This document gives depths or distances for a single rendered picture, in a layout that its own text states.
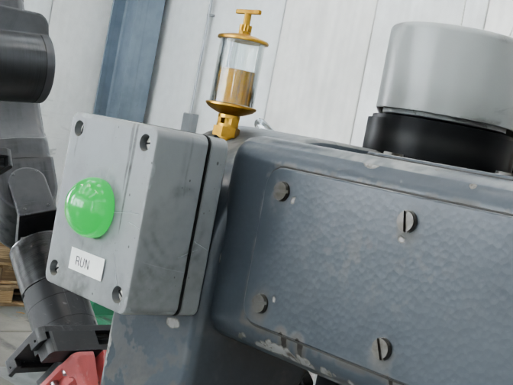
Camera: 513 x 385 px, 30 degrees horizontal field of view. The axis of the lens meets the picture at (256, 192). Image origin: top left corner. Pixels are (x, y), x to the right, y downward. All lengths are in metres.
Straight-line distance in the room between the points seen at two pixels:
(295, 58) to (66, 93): 2.42
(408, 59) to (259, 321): 0.19
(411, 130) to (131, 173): 0.17
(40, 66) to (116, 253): 0.32
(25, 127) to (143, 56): 8.16
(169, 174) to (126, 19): 9.00
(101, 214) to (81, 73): 8.86
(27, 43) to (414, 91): 0.33
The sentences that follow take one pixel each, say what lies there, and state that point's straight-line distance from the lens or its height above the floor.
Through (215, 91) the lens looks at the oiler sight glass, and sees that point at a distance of 0.53.
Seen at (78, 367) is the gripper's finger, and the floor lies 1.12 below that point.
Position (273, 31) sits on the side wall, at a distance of 8.17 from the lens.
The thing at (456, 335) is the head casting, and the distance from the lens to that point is 0.38.
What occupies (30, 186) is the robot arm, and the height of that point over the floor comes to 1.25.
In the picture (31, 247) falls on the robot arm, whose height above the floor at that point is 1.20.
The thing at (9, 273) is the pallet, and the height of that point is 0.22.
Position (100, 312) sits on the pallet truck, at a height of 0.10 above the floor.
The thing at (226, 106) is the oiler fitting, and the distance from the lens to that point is 0.52.
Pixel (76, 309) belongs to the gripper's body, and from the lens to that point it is 0.87.
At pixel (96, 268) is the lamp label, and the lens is 0.47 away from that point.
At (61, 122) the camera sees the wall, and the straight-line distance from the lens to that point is 9.25.
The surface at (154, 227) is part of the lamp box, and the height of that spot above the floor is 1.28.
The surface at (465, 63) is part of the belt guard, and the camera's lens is 0.55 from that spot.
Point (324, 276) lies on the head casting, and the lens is 0.43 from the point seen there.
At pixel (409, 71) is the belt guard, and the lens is 0.56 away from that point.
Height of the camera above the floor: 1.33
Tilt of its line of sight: 3 degrees down
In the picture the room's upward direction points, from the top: 11 degrees clockwise
